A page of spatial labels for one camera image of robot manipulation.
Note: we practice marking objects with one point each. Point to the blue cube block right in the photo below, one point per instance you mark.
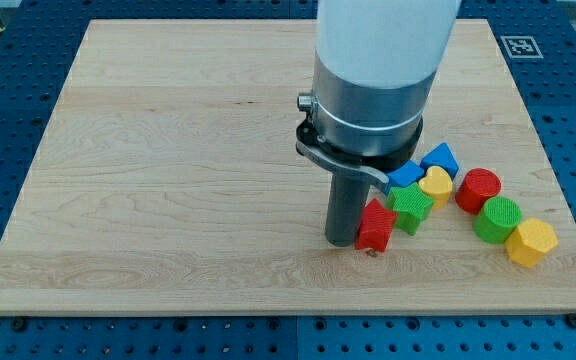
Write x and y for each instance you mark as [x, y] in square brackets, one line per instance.
[443, 157]

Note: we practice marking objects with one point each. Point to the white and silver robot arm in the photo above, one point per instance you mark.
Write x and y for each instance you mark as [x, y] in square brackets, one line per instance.
[375, 62]

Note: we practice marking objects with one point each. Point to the yellow heart block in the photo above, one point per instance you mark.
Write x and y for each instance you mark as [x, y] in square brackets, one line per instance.
[438, 185]

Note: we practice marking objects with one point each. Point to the red cylinder block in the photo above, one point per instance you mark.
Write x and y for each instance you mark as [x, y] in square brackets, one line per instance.
[478, 185]

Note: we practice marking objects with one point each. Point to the red star block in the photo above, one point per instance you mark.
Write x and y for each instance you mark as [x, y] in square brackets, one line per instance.
[375, 227]

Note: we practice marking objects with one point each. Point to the green star block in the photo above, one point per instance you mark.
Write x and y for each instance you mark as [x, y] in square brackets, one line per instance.
[411, 205]

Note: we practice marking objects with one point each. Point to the light wooden board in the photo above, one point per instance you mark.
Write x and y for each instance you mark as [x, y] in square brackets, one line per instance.
[167, 183]

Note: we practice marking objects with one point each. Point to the black mounting flange bracket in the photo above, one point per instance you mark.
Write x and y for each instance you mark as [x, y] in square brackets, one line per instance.
[372, 170]

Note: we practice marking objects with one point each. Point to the yellow hexagon block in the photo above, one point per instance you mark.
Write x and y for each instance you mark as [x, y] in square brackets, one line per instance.
[530, 242]

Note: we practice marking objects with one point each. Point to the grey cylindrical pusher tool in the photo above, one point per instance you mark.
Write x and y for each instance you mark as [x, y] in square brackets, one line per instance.
[347, 199]

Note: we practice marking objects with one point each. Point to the white fiducial marker tag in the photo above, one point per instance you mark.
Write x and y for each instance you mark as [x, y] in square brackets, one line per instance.
[521, 47]

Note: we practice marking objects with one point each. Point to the green cylinder block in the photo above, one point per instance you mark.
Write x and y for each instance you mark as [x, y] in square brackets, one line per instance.
[497, 219]

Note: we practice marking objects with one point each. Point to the blue cube block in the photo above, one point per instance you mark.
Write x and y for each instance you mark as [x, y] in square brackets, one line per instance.
[404, 176]
[443, 157]

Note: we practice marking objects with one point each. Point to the blue cube block left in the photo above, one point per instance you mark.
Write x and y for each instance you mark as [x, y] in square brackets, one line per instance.
[404, 176]

